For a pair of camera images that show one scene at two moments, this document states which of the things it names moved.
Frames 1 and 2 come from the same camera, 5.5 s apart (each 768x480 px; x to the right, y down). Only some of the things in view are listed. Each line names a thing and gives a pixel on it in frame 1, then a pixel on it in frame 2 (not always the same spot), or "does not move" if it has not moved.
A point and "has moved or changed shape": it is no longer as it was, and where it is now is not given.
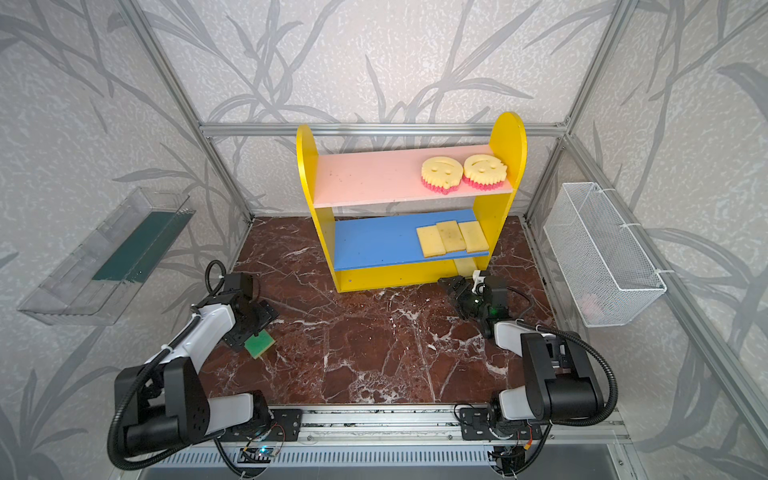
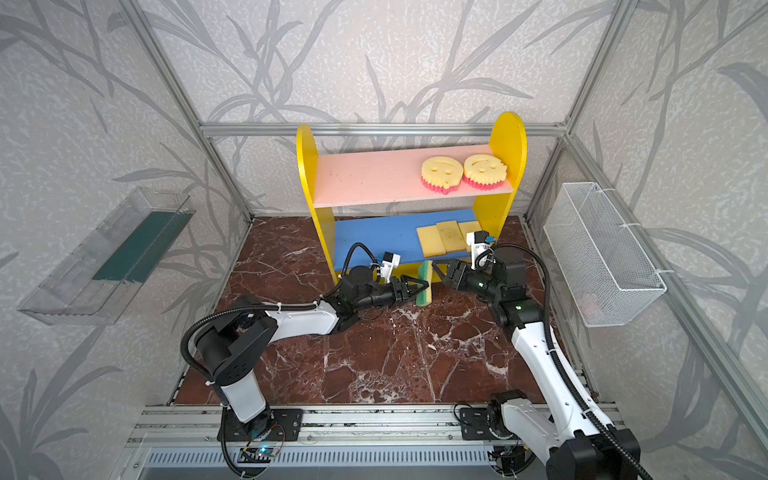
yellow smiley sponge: (441, 173) does not move
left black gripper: (249, 327) to (394, 291)
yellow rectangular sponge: (473, 236) does not move
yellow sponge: (451, 236) does not move
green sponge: (257, 345) has moved or changed shape
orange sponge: (432, 244) does not move
